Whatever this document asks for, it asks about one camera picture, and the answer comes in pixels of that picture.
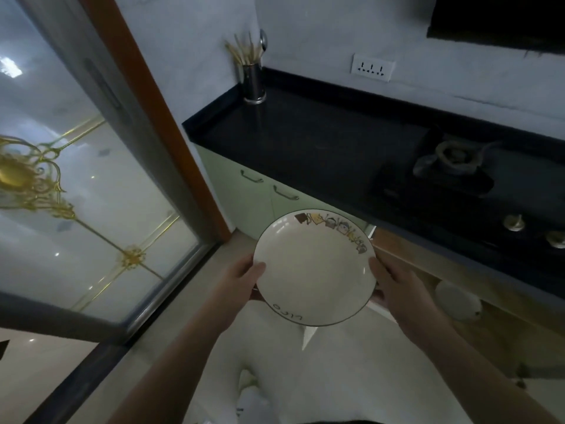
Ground person's right hand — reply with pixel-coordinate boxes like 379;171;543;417
368;253;442;345

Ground person's left hand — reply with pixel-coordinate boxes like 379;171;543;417
211;253;267;333

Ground white plate with cartoon print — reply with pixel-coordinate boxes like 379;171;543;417
252;208;377;328

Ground person's left forearm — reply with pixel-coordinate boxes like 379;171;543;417
108;302;232;424

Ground person's white trousers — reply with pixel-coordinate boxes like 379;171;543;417
190;304;460;424

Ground black countertop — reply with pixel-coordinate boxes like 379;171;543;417
182;68;565;301

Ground pale green lower cupboard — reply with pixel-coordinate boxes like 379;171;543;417
196;145;371;243

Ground black glass gas stove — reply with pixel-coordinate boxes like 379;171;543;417
375;127;565;270

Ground glass sliding door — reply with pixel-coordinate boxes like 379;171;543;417
0;0;220;424

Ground bundle of wooden chopsticks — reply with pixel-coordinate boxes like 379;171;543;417
225;32;264;66

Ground black range hood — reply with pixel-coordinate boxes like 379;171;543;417
427;0;565;54

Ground brown wooden door frame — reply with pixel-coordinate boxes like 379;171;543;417
75;0;232;241

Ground small white wall socket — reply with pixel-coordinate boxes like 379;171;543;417
351;53;396;82

